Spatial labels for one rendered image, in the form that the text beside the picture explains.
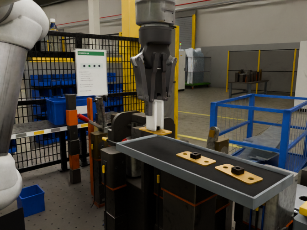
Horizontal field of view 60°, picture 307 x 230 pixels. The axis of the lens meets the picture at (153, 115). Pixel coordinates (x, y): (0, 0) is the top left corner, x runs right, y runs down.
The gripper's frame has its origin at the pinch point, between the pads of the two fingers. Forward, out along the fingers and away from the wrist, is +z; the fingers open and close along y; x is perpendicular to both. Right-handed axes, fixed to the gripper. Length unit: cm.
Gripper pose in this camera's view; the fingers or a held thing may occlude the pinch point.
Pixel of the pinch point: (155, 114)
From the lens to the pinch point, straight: 64.0
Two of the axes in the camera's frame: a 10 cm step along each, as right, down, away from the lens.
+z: 0.0, 9.8, 1.9
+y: 7.3, -1.3, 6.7
